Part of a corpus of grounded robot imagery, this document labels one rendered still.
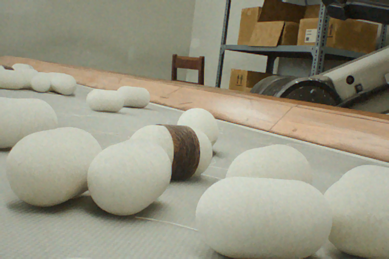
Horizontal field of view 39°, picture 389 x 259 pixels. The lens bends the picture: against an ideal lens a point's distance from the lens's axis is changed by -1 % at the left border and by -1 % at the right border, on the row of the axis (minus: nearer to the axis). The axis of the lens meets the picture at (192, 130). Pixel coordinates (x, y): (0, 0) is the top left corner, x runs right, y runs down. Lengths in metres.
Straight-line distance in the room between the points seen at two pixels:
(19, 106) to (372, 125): 0.23
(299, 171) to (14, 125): 0.11
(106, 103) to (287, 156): 0.29
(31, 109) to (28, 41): 4.77
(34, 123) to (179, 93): 0.37
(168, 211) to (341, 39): 2.76
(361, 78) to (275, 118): 0.46
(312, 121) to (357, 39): 2.56
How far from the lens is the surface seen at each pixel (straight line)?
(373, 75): 0.90
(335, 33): 2.88
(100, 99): 0.43
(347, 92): 0.88
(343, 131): 0.38
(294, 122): 0.42
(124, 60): 5.18
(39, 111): 0.23
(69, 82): 0.58
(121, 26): 5.17
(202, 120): 0.26
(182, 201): 0.17
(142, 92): 0.52
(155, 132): 0.19
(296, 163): 0.16
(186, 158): 0.19
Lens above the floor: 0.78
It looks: 6 degrees down
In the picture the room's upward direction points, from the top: 7 degrees clockwise
